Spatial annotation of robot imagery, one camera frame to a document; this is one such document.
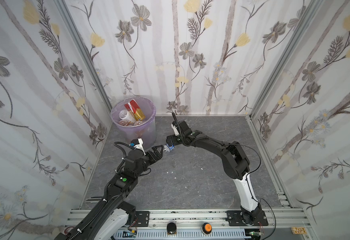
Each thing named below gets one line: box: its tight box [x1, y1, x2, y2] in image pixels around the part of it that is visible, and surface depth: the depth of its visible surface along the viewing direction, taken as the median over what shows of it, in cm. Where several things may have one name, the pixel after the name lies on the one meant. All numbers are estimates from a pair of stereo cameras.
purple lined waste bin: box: [111, 96, 157, 150], surface depth 92 cm
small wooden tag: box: [291, 226, 307, 235], surface depth 72 cm
